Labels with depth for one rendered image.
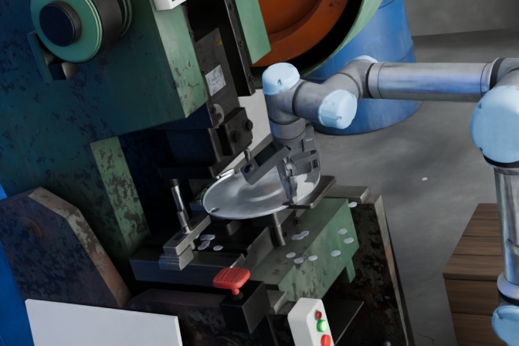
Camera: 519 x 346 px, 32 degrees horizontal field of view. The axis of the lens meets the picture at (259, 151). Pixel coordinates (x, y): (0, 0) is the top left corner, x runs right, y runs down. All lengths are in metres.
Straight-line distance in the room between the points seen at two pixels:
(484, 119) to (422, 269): 1.66
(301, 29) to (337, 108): 0.60
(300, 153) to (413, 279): 1.28
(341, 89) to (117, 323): 0.86
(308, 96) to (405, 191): 1.97
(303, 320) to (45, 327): 0.80
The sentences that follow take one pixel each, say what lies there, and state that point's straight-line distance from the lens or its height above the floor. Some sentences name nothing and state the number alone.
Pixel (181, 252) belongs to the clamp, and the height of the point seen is 0.74.
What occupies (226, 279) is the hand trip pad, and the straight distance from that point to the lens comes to 1.86.
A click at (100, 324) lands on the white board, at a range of 2.30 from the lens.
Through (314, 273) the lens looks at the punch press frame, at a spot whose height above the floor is 0.57.
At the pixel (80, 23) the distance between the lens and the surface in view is 1.81.
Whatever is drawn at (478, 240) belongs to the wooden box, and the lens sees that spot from 2.60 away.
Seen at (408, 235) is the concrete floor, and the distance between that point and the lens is 3.39.
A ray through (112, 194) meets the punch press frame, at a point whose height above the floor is 0.86.
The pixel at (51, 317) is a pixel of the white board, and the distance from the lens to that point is 2.42.
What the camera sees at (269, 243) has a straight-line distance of 2.15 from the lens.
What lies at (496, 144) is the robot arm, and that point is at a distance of 1.57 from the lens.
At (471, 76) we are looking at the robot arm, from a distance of 1.73.
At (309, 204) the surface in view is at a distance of 2.02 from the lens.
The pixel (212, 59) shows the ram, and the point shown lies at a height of 1.11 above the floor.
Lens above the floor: 1.68
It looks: 22 degrees down
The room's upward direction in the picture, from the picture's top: 16 degrees counter-clockwise
